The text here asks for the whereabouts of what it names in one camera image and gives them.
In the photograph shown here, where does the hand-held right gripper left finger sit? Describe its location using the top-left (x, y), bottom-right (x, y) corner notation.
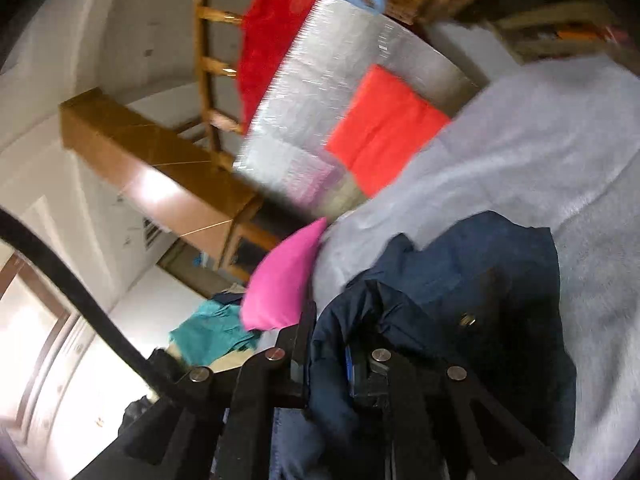
top-left (75, 302), bottom-right (319, 480)

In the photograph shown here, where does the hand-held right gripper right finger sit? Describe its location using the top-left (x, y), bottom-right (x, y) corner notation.
top-left (345, 346), bottom-right (576, 480)

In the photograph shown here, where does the blue denim jacket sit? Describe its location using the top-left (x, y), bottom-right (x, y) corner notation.
top-left (270, 210), bottom-right (579, 480)

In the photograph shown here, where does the dark clothes pile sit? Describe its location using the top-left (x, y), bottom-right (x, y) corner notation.
top-left (119, 349), bottom-right (188, 433)

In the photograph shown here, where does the beige cloth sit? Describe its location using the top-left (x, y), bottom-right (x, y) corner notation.
top-left (167, 344), bottom-right (251, 373)

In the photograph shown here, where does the pink pillow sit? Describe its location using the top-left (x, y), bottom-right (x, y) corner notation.
top-left (240, 217), bottom-right (329, 332)

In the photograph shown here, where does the teal cloth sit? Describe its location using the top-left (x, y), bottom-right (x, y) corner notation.
top-left (169, 300), bottom-right (262, 367)

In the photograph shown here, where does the orange-red folded cloth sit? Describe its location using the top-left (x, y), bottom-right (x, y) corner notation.
top-left (325, 64), bottom-right (452, 199)

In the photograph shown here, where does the white door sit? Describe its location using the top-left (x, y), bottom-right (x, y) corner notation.
top-left (0, 247), bottom-right (93, 441)

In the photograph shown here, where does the grey fleece blanket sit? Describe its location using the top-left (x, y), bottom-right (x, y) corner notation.
top-left (305, 52), bottom-right (640, 480)

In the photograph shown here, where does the wooden chair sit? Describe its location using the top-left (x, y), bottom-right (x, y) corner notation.
top-left (192, 0), bottom-right (267, 162)

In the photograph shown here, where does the red fuzzy cloth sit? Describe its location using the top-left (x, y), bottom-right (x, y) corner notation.
top-left (237, 0), bottom-right (322, 132)

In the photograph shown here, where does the cluttered wooden shelf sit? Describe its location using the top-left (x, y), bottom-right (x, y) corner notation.
top-left (450, 0), bottom-right (640, 63)

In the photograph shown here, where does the black cable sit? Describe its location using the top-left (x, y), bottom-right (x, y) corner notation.
top-left (0, 209), bottom-right (213, 403)

